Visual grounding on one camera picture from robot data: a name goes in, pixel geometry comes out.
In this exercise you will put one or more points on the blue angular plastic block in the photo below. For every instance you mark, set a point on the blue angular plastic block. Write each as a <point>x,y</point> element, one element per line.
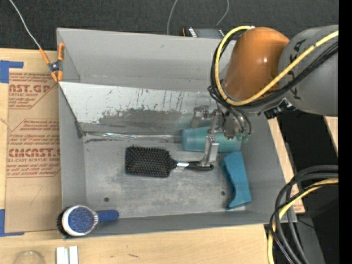
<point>237,177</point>

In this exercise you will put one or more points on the grey metal bin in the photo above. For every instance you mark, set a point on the grey metal bin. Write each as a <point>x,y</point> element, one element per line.
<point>154,194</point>

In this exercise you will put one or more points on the brown cardboard board red print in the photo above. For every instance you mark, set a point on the brown cardboard board red print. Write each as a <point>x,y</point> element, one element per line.
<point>33,136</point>

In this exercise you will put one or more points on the blue and white round brush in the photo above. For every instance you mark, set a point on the blue and white round brush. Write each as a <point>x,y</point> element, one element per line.
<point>79,219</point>

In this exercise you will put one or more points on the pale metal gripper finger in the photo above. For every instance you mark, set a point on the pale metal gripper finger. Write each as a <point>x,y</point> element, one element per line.
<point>200,117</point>
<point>211,151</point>

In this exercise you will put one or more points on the clear glass cup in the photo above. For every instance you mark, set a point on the clear glass cup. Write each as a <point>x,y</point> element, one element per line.
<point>28,258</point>

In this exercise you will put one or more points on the black paddle hairbrush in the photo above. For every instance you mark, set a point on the black paddle hairbrush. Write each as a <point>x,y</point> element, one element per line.
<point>147,162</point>

